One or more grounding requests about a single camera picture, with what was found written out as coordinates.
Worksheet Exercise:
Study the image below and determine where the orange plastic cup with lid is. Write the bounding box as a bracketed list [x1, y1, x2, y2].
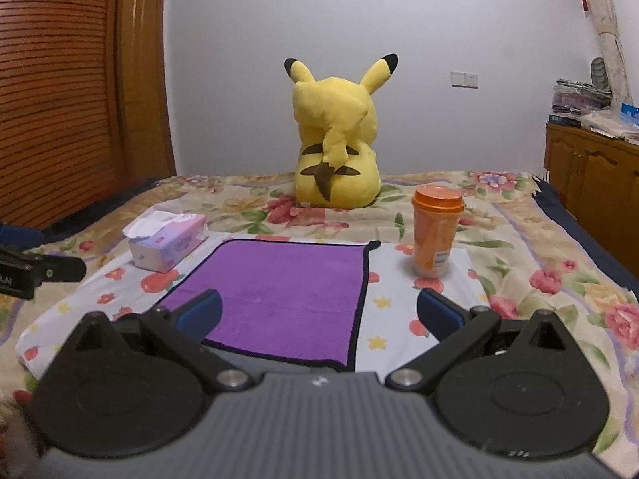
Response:
[412, 184, 464, 278]

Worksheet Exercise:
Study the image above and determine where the white fruit print cloth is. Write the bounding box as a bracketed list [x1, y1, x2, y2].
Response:
[15, 232, 486, 376]

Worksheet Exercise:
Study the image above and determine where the brown wooden wardrobe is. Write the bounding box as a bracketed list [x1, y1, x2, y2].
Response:
[1, 0, 175, 227]

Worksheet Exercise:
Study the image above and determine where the purple tissue box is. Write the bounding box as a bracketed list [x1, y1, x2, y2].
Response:
[122, 209, 208, 273]

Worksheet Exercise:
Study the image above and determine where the brown wooden sideboard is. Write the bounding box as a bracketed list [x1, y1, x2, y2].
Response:
[544, 122, 638, 276]

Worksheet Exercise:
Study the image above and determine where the yellow Pikachu plush toy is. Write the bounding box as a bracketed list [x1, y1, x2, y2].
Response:
[284, 53, 399, 209]

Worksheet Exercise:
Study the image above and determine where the beige tied curtain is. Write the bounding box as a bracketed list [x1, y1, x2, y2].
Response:
[586, 0, 633, 110]

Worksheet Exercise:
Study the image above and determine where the stack of folded clothes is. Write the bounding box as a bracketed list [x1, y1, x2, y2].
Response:
[551, 79, 612, 116]

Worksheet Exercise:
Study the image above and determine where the purple grey microfiber towel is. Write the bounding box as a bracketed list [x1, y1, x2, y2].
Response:
[158, 239, 380, 372]

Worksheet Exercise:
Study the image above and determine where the white wall switch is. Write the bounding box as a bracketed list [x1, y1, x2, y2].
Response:
[450, 71, 479, 89]

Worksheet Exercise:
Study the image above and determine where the floral bed cover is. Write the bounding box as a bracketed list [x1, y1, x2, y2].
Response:
[1, 171, 638, 477]

